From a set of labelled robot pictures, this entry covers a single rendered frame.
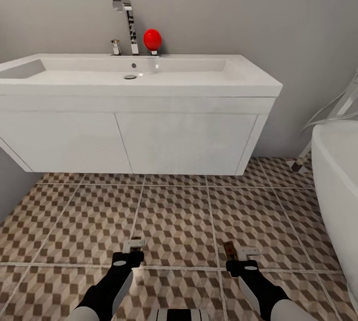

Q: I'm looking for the mousetrap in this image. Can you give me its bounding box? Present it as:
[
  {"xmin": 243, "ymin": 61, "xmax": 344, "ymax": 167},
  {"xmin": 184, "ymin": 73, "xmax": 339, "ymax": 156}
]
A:
[
  {"xmin": 222, "ymin": 241, "xmax": 239, "ymax": 261},
  {"xmin": 131, "ymin": 237, "xmax": 142, "ymax": 252}
]

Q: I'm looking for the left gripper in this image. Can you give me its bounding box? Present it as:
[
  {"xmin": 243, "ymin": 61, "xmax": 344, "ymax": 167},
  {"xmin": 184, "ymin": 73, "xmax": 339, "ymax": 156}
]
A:
[{"xmin": 112, "ymin": 251, "xmax": 144, "ymax": 268}]

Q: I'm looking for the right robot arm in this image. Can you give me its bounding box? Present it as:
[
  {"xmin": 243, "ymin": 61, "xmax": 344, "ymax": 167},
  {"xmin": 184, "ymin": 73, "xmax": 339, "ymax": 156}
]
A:
[{"xmin": 226, "ymin": 247, "xmax": 318, "ymax": 321}]

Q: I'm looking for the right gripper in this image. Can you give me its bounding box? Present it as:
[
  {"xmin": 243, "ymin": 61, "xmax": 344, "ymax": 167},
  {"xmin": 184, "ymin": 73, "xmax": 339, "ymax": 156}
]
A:
[{"xmin": 226, "ymin": 260, "xmax": 258, "ymax": 277}]

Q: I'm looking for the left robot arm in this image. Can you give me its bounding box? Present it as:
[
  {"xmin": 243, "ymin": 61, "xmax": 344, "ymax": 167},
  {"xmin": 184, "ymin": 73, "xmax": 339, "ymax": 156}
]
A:
[{"xmin": 64, "ymin": 239, "xmax": 146, "ymax": 321}]

